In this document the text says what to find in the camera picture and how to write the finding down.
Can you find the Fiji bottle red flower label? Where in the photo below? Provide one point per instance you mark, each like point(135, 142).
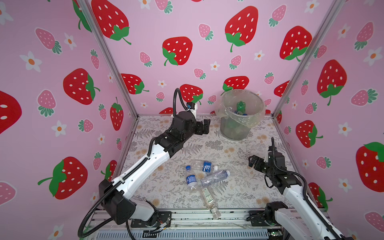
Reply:
point(240, 113)

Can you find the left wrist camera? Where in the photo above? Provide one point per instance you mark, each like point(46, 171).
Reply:
point(186, 117)

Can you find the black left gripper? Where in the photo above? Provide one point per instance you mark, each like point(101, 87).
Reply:
point(204, 127)

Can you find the aluminium left corner post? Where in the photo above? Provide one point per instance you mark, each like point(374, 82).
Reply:
point(90, 17)

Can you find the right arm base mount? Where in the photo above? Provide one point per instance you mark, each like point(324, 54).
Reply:
point(267, 216)

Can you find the aluminium right corner post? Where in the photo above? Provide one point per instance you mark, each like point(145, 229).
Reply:
point(324, 27)

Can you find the clear bottle blue label white cap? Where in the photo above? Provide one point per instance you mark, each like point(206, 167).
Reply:
point(204, 166)

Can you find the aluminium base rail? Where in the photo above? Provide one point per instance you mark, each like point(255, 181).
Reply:
point(199, 224)

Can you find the grey wire mesh bin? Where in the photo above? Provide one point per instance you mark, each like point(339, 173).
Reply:
point(233, 130)

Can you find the clear square bottle green label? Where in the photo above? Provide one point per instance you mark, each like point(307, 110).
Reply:
point(210, 202)

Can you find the green bottle yellow cap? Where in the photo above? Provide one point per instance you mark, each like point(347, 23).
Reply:
point(241, 106)

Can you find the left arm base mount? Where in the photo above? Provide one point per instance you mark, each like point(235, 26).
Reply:
point(146, 215)

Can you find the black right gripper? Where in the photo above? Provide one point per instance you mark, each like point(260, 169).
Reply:
point(259, 163)

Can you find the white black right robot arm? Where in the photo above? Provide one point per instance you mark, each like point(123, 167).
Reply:
point(313, 225)

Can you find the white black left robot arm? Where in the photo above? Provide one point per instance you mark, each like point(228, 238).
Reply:
point(116, 194)

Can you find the crushed clear bottle white cap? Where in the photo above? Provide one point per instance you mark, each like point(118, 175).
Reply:
point(215, 178)

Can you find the translucent plastic bin liner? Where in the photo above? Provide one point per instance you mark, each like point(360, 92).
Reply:
point(255, 107)

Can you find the aluminium corner post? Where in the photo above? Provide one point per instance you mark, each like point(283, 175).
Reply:
point(90, 17)
point(324, 27)

